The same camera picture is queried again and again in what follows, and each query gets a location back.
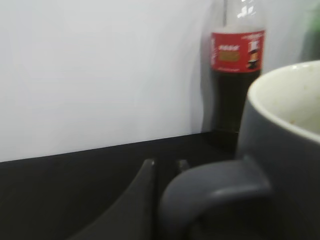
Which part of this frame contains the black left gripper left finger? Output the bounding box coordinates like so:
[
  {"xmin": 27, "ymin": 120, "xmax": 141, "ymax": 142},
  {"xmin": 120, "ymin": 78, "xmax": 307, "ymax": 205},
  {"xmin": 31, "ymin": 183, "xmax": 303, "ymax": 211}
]
[{"xmin": 70, "ymin": 159, "xmax": 157, "ymax": 240}]

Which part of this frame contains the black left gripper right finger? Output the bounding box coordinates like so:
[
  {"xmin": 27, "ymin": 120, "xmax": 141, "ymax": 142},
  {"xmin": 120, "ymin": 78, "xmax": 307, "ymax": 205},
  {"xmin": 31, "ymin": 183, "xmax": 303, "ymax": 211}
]
[{"xmin": 176, "ymin": 159, "xmax": 190, "ymax": 175}]

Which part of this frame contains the grey mug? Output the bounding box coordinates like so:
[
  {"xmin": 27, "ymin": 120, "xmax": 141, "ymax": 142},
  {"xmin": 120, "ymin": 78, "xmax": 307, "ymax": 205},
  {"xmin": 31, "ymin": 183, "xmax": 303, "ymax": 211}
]
[{"xmin": 159, "ymin": 60, "xmax": 320, "ymax": 240}]

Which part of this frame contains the green sprite bottle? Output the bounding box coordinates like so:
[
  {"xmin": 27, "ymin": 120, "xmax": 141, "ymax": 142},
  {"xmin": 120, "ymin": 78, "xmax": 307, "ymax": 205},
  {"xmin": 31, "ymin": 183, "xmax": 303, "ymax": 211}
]
[{"xmin": 299, "ymin": 0, "xmax": 320, "ymax": 62}]

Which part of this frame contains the cola bottle red label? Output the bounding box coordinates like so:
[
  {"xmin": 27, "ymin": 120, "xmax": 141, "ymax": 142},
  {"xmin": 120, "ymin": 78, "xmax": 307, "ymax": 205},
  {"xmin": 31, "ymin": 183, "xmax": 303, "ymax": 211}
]
[{"xmin": 201, "ymin": 0, "xmax": 266, "ymax": 133}]

